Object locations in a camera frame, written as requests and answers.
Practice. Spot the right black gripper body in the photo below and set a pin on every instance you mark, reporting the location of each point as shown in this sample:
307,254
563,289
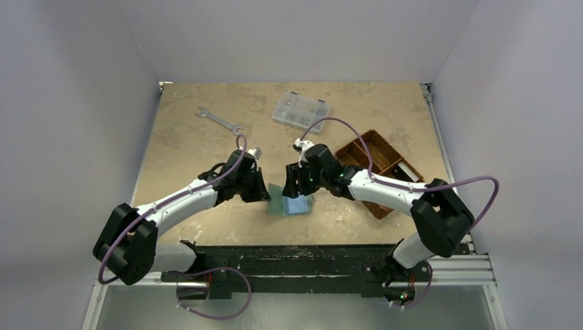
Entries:
297,180

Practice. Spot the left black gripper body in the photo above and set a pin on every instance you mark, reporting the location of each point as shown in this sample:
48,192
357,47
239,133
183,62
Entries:
249,187

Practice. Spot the brown woven basket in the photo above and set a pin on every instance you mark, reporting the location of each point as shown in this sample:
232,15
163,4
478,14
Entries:
384,156

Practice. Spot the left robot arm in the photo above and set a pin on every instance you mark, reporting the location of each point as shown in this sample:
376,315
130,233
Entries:
128,245

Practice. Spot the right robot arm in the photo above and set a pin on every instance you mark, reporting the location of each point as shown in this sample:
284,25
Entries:
440,217

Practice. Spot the clear plastic organizer box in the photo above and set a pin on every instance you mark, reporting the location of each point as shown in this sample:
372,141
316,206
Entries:
298,111

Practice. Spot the silver open-end wrench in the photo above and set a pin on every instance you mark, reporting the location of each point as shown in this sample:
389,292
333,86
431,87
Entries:
205,113

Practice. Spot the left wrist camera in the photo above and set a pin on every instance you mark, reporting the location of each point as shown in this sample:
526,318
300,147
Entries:
255,152

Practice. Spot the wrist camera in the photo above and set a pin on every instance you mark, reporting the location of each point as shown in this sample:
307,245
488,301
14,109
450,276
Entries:
301,146
255,152

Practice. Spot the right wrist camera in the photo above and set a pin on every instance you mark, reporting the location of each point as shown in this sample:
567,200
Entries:
301,146

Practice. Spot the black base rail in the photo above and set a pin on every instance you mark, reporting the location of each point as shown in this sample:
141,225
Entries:
292,269

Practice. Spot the aluminium frame rail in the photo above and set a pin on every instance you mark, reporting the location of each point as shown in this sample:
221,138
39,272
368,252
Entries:
471,269

